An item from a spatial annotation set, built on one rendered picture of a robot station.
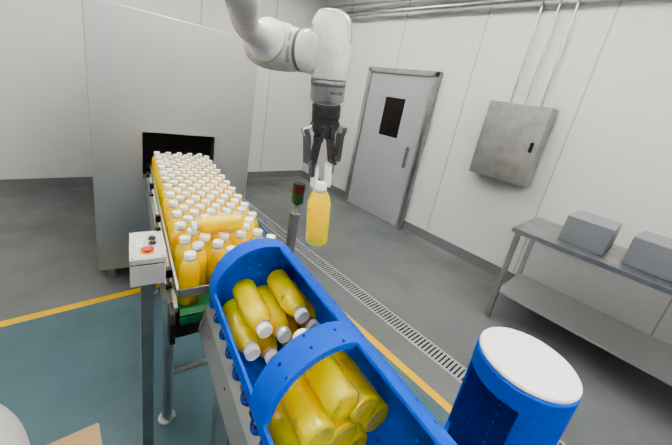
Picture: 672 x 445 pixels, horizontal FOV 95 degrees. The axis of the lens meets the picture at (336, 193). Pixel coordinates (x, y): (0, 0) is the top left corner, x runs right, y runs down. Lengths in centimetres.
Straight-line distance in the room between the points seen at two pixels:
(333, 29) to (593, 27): 341
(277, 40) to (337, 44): 14
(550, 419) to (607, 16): 347
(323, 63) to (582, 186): 333
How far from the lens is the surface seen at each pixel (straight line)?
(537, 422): 118
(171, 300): 132
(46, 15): 491
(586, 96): 387
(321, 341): 68
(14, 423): 50
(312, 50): 79
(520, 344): 127
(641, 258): 312
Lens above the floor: 169
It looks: 17 degrees down
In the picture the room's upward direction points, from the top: 10 degrees clockwise
